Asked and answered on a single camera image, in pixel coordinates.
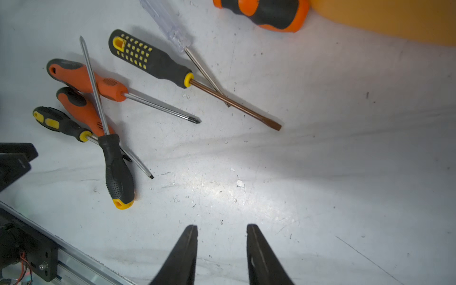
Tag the clear handle screwdriver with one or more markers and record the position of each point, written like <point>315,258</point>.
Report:
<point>169,25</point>

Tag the small black yellow screwdriver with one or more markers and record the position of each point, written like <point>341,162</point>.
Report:
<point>56,120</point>

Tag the yellow storage box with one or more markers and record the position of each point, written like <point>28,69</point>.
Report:
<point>422,21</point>

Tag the orange black screwdriver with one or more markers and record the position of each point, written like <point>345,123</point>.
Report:
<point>75,75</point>
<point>81,109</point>

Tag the long black yellow screwdriver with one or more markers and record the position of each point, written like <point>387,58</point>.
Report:
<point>119,179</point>

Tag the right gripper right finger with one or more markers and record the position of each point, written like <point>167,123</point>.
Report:
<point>264,267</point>

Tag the small orange screwdriver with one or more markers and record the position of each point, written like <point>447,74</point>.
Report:
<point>284,16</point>

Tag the black yellow dotted screwdriver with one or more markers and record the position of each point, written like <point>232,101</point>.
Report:
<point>160,65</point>

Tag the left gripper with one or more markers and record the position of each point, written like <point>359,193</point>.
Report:
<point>15,161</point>

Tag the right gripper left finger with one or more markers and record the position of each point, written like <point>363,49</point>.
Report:
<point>179,267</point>

